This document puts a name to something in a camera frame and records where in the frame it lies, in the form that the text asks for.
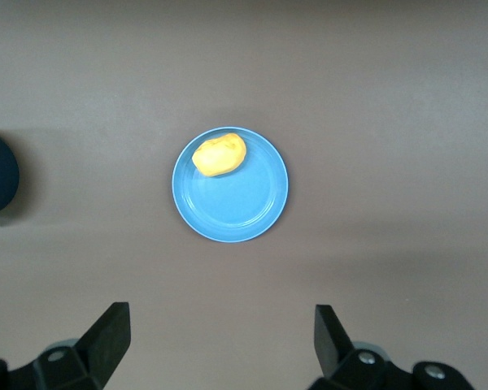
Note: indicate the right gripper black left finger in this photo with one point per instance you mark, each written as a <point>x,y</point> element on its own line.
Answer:
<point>105,345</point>

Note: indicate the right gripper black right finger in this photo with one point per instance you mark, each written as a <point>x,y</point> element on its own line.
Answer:
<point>333,349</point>

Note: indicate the yellow potato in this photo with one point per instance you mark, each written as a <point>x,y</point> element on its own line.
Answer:
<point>219,156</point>

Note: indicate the blue round plate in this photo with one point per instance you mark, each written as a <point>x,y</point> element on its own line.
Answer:
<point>236,207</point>

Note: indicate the brown table cover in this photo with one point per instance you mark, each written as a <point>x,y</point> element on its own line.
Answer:
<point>349,81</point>

